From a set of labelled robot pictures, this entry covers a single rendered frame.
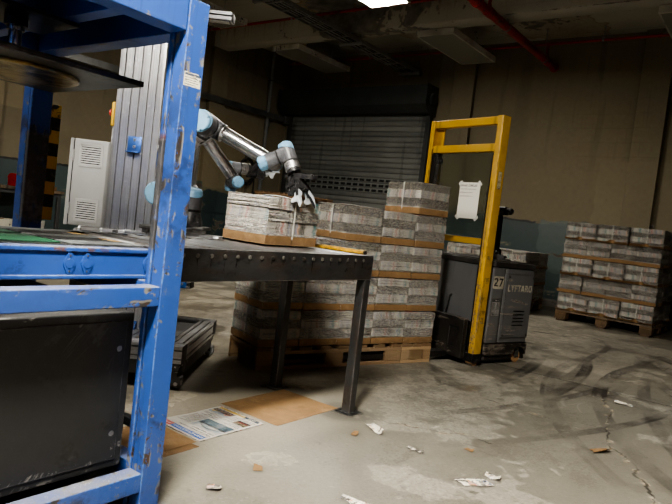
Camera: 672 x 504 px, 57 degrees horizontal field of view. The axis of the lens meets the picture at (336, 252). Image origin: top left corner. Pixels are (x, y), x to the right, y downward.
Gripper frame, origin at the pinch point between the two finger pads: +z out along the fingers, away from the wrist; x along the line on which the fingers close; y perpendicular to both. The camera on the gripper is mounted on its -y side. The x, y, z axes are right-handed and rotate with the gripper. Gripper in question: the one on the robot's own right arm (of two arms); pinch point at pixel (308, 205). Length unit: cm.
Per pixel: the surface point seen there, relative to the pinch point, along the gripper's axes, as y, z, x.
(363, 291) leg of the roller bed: 2, 44, -26
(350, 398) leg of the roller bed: 30, 90, -26
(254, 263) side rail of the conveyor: -5, 33, 53
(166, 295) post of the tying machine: -18, 50, 109
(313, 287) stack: 68, 17, -74
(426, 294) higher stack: 43, 33, -168
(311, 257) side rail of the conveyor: -6.1, 29.9, 18.4
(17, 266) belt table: -8, 36, 147
